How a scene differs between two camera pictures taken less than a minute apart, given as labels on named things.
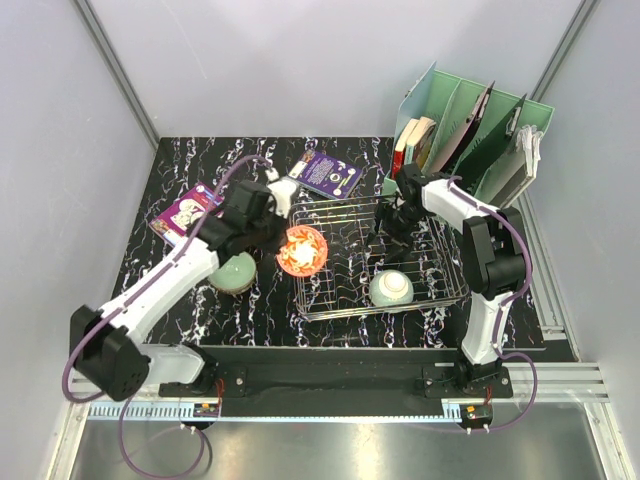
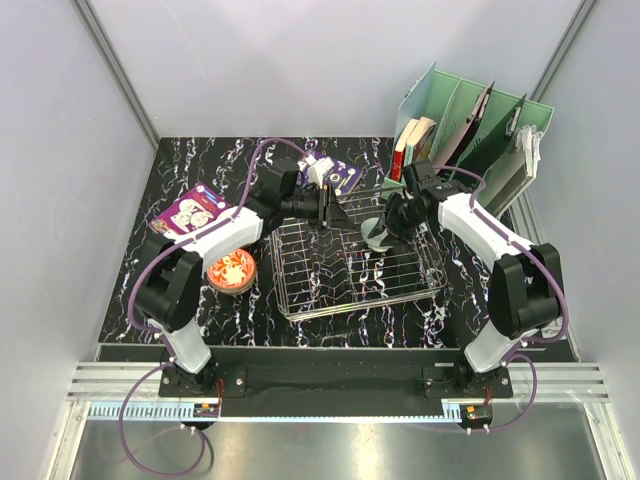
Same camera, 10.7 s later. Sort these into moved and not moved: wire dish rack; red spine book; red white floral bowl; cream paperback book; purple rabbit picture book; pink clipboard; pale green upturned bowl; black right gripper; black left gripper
Moved: pale green upturned bowl; wire dish rack; black left gripper; red white floral bowl
Not moved: pink clipboard; red spine book; purple rabbit picture book; black right gripper; cream paperback book
